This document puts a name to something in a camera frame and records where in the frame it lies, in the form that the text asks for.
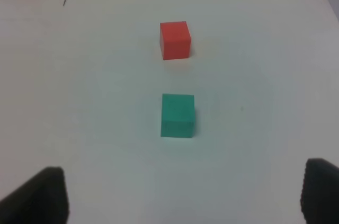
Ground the red cube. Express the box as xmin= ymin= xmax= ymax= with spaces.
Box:
xmin=159 ymin=21 xmax=191 ymax=60

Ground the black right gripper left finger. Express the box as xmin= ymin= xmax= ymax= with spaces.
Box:
xmin=1 ymin=167 xmax=69 ymax=223

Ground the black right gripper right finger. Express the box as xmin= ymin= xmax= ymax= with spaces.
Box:
xmin=300 ymin=158 xmax=338 ymax=224

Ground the green cube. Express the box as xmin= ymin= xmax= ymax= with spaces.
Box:
xmin=160 ymin=94 xmax=195 ymax=138

